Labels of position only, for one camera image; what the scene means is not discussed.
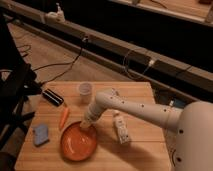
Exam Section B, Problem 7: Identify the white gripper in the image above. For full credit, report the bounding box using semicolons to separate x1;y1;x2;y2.
80;102;104;130

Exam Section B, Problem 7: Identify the orange ceramic bowl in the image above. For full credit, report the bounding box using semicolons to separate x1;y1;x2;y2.
60;122;97;161

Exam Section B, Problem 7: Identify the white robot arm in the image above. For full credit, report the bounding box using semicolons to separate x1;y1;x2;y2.
80;88;213;171

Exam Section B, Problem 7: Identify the orange carrot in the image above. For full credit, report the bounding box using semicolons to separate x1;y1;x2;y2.
59;107;69;130

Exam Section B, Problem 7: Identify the translucent plastic cup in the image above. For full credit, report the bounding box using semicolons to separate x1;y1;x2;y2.
78;82;92;104

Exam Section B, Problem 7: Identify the white tube bottle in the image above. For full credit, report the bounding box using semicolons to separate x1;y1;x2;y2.
113;110;131;144

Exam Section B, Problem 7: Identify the blue sponge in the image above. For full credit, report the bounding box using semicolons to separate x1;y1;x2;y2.
33;124;49;146

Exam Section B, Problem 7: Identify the black rectangular box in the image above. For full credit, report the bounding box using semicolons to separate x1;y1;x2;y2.
42;89;64;106

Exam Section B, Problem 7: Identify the black office chair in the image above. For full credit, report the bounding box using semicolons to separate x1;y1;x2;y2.
0;11;41;171

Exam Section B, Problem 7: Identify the white object on ledge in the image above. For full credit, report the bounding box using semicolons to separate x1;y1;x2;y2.
46;3;65;22

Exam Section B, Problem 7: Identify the black floor cable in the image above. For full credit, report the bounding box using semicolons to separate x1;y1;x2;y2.
0;35;90;85

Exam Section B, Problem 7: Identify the long wooden ledge rail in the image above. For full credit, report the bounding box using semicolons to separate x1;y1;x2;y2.
0;0;213;102

